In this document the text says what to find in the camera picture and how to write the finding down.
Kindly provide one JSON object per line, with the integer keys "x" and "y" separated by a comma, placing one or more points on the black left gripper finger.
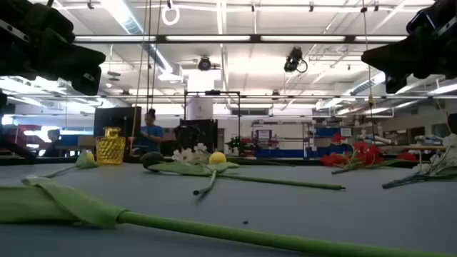
{"x": 87, "y": 85}
{"x": 68, "y": 60}

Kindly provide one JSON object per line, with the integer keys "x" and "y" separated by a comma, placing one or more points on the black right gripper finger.
{"x": 396, "y": 59}
{"x": 394, "y": 83}

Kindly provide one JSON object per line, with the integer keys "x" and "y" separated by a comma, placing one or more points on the white flower bunch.
{"x": 187, "y": 155}
{"x": 439, "y": 160}

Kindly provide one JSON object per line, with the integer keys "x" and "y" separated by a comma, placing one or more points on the large green foreground stem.
{"x": 71, "y": 210}

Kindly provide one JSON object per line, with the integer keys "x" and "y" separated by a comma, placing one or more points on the yellow artificial tulip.
{"x": 218, "y": 157}

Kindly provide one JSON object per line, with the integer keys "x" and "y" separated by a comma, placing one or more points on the pale background robot arm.
{"x": 378, "y": 140}
{"x": 430, "y": 140}

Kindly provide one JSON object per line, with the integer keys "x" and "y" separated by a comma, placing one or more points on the yellow glass vase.
{"x": 110, "y": 150}

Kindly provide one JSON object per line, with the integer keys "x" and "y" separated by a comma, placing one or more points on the black monitor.
{"x": 118, "y": 121}

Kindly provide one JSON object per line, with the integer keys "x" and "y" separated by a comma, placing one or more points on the person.
{"x": 53, "y": 137}
{"x": 151, "y": 137}

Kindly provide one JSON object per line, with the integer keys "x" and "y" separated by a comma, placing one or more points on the long wooden bench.
{"x": 410, "y": 147}

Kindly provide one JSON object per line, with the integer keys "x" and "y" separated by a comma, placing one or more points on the short-stemmed yellow tulip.
{"x": 85, "y": 162}

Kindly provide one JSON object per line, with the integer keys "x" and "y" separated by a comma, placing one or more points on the red storage rack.
{"x": 25, "y": 133}

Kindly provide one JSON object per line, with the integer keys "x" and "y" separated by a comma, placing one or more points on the round ceiling fixture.
{"x": 204, "y": 64}

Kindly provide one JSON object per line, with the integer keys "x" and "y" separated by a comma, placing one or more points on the black equipment rack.
{"x": 200, "y": 133}

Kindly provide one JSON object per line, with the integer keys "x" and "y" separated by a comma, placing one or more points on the blue storage bins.
{"x": 278, "y": 153}

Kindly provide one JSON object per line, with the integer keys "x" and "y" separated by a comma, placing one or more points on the white sign board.
{"x": 263, "y": 134}

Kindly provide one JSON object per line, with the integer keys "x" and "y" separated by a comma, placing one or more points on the overhead light bar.
{"x": 255, "y": 38}

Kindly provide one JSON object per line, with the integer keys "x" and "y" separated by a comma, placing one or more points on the green-lit device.
{"x": 234, "y": 143}

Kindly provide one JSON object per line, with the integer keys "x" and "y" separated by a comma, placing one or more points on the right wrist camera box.
{"x": 423, "y": 19}

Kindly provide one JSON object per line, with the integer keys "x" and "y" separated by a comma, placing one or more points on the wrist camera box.
{"x": 53, "y": 23}
{"x": 423, "y": 19}

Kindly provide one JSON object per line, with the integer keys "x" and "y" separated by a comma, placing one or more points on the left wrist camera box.
{"x": 53, "y": 23}

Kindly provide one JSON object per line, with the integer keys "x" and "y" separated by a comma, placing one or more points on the black metal rig frame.
{"x": 19, "y": 151}

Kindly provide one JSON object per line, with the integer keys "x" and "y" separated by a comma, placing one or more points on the black overhead camera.
{"x": 293, "y": 59}

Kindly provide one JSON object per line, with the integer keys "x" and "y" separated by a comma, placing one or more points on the black table edge rail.
{"x": 285, "y": 161}

